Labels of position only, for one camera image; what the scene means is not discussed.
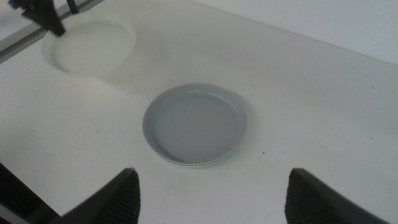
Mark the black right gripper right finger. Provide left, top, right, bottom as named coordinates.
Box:
left=284, top=168, right=391, bottom=224

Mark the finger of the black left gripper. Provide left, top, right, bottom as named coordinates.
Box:
left=29, top=9, right=67, bottom=37

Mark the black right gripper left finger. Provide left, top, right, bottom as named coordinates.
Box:
left=58, top=167, right=141, bottom=224

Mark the white shallow bowl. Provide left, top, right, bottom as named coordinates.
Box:
left=42, top=12, right=137, bottom=77

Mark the grey shallow bowl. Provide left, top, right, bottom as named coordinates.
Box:
left=142, top=82, right=248, bottom=166

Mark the pale green shallow bowl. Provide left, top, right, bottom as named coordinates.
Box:
left=155, top=149, right=247, bottom=169

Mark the black base block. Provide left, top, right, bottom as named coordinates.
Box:
left=0, top=161, right=62, bottom=224

